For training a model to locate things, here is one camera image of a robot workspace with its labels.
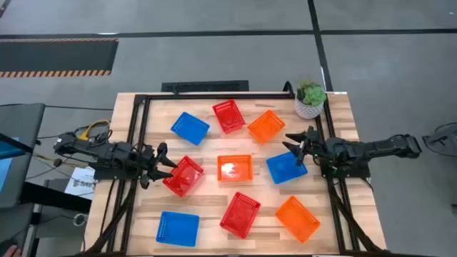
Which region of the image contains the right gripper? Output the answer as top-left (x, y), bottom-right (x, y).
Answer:
top-left (282, 126), bottom-right (329, 166)

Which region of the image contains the green succulent in white pot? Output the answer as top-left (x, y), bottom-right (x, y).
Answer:
top-left (294, 79), bottom-right (328, 120)

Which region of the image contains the orange plastic basket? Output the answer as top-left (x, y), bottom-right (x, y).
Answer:
top-left (216, 154), bottom-right (254, 183)
top-left (247, 109), bottom-right (286, 145)
top-left (273, 195), bottom-right (321, 245)

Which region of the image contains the white printed paper sheet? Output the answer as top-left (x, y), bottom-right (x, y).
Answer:
top-left (64, 166), bottom-right (98, 201)

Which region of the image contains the black mat with hazard stripes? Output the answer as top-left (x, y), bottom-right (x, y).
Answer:
top-left (0, 38), bottom-right (120, 79)

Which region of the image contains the black aluminium frame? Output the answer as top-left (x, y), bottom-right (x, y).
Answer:
top-left (84, 92), bottom-right (387, 257)

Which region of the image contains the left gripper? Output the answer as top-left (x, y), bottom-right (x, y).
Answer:
top-left (131, 142), bottom-right (179, 182)

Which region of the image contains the blue plastic basket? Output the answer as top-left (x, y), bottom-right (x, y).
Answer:
top-left (170, 111), bottom-right (211, 146)
top-left (155, 211), bottom-right (201, 248)
top-left (266, 151), bottom-right (308, 186)

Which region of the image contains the red plastic basket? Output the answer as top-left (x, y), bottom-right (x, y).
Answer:
top-left (219, 191), bottom-right (262, 240)
top-left (162, 155), bottom-right (206, 198)
top-left (212, 99), bottom-right (246, 135)

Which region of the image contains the person's hand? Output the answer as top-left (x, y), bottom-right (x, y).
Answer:
top-left (0, 244), bottom-right (24, 257)

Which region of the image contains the white cable coil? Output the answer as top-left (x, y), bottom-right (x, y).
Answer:
top-left (72, 212), bottom-right (89, 227)

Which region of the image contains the black rectangular bar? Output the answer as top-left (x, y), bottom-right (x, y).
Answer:
top-left (161, 79), bottom-right (250, 94)

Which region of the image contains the yellow cable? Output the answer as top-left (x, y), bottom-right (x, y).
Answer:
top-left (79, 119), bottom-right (112, 141)

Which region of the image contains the dark monitor with blue screen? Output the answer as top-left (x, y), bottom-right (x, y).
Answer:
top-left (0, 132), bottom-right (35, 196)

